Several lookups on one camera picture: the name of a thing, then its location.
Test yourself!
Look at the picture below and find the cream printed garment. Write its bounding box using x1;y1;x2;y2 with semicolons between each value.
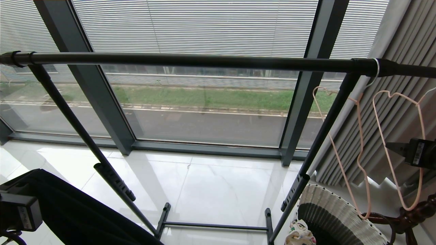
284;219;317;245

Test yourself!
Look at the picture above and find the black garment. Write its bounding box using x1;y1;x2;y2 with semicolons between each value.
0;169;165;245

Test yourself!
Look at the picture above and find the pink clothes hanger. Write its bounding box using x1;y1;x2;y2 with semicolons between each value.
372;87;436;212
312;86;372;220

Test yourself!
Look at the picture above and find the dark brown wooden stand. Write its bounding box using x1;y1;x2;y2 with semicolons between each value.
366;192;436;245

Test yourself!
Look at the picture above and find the beige curtain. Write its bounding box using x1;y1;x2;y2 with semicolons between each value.
307;0;436;198

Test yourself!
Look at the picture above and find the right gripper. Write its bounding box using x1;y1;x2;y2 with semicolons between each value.
407;138;436;170

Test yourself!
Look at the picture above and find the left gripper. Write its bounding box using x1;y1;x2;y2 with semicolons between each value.
0;182;43;232

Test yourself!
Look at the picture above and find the black clothes rack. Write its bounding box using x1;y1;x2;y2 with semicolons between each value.
0;51;436;245

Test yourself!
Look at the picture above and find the white laundry basket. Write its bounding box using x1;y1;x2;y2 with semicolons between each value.
296;184;391;245

